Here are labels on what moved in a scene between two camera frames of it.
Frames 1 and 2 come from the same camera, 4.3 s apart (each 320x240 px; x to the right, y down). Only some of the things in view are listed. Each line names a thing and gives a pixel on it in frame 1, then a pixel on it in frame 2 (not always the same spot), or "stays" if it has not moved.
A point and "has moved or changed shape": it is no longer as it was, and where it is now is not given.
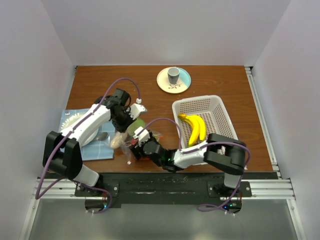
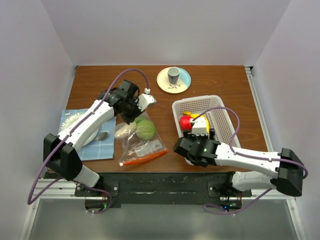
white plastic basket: (212, 110) stays
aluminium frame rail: (282, 189) stays
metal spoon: (102, 136) stays
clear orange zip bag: (126, 144) has moved or changed shape
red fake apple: (134, 141) to (185, 124)
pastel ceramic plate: (184, 82) stays
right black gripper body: (135, 149) to (192, 137)
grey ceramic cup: (173, 73) stays
